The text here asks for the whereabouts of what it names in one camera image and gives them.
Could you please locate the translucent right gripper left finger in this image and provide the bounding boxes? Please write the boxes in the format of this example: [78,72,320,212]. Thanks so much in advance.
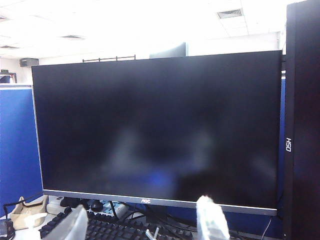
[56,204,89,240]

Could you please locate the translucent right gripper right finger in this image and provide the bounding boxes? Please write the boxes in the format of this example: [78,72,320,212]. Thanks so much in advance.
[195,194,231,240]

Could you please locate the black computer mouse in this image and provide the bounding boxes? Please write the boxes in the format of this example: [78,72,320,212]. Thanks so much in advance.
[90,200,104,211]

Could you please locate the black computer keyboard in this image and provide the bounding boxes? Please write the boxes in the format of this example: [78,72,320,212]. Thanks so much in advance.
[38,206,241,240]

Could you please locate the white power strip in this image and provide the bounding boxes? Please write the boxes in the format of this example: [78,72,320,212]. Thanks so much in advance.
[46,199,128,218]

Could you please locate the small beige cloth bag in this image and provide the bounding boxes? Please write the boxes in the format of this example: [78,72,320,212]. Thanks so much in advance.
[9,195,50,230]

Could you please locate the desk calendar on stand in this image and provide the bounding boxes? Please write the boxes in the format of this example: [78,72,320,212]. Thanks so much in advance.
[145,226,161,240]

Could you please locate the small black box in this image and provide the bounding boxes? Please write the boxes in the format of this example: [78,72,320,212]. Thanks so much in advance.
[0,218,16,240]

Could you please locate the black AOC computer monitor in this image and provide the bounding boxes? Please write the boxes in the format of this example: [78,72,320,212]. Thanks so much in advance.
[31,49,284,218]

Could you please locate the black HSD computer monitor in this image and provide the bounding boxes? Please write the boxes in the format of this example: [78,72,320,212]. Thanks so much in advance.
[282,0,320,240]

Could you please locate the grey mounted box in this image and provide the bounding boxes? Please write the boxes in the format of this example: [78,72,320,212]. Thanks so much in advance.
[19,57,40,68]

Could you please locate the distant dark monitor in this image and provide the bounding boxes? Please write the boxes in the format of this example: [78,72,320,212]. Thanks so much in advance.
[149,41,187,60]

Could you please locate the white ceiling air vent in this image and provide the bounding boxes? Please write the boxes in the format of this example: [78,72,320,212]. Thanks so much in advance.
[216,8,244,19]
[60,34,88,41]

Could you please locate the black monitor cable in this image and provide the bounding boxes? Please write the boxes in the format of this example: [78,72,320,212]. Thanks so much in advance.
[124,203,200,234]

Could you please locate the thin white cable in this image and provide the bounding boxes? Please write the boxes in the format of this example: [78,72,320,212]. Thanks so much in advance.
[262,215,274,238]

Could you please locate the thin black cable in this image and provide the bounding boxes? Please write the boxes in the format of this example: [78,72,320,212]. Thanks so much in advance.
[1,191,44,220]

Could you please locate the black metal rail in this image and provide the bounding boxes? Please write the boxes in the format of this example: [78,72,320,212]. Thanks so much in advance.
[82,54,137,63]

